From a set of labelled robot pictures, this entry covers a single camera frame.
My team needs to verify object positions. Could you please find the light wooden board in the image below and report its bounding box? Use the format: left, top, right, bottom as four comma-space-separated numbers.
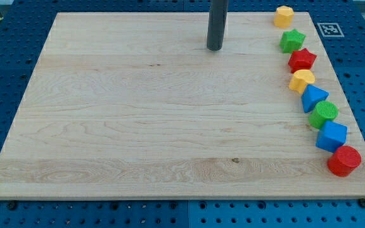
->
0, 12, 365, 201

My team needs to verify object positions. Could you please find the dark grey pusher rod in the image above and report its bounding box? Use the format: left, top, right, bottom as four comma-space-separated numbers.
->
206, 0, 229, 51

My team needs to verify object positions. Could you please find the yellow heart block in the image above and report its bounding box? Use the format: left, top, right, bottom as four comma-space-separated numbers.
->
288, 70, 316, 95

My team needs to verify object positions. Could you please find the blue triangle block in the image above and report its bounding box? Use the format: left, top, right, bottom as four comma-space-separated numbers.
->
301, 84, 329, 113

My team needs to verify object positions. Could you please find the red star block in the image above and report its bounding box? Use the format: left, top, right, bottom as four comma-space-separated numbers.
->
288, 48, 317, 73

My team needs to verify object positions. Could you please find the green star block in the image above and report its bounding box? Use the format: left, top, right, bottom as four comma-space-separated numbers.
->
279, 29, 306, 54

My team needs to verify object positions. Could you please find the yellow hexagon block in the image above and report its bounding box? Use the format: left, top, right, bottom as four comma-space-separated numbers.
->
273, 6, 294, 29

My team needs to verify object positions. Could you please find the green cylinder block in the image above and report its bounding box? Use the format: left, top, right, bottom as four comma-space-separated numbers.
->
309, 101, 338, 129

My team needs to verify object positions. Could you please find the blue cube block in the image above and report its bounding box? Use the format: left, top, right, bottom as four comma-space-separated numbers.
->
316, 120, 348, 153

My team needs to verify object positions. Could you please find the white fiducial marker tag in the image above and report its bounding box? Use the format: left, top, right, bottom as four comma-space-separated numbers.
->
317, 22, 344, 37

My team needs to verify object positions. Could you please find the red cylinder block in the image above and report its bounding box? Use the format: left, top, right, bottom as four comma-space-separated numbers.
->
327, 146, 362, 177

